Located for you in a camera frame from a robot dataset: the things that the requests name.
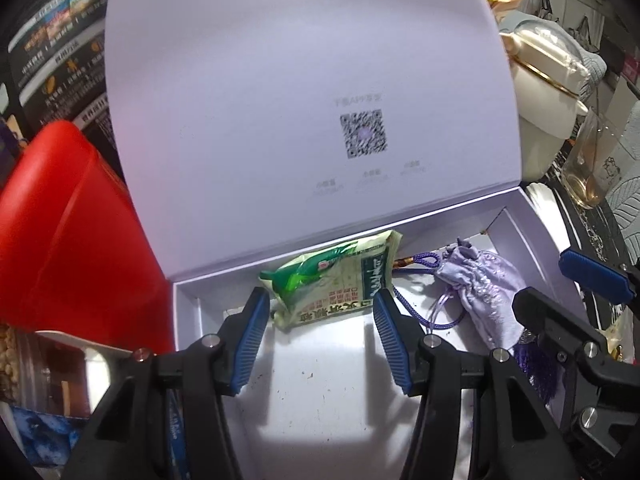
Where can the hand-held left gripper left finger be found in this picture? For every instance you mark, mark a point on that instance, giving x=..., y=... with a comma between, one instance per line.
x=250, y=342

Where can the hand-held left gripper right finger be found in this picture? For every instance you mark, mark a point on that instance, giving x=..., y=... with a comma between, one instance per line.
x=392, y=345

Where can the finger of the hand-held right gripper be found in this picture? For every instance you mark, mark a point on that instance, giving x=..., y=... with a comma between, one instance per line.
x=555, y=320
x=595, y=272

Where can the clear cookie packet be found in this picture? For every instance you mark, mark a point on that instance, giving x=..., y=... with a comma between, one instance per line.
x=625, y=327

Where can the green snack packet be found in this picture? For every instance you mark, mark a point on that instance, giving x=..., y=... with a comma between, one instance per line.
x=340, y=280

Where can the lavender gift box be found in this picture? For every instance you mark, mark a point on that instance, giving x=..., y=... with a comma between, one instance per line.
x=300, y=60

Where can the large grey leaf chair cover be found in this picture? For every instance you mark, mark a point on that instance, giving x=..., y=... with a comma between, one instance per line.
x=627, y=215

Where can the glass cup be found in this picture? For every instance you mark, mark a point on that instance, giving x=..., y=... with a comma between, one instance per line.
x=592, y=170

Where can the white ceramic pot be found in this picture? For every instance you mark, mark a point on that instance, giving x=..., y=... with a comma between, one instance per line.
x=542, y=110

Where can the small grey leaf chair cover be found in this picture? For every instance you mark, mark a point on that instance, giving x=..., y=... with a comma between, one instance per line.
x=595, y=70

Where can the red plastic container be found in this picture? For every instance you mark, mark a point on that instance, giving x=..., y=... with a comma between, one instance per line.
x=75, y=240

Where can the blue printed packet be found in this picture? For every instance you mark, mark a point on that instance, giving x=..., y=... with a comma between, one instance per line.
x=45, y=435

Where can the black printed carton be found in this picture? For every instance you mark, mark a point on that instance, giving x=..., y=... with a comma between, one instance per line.
x=60, y=50

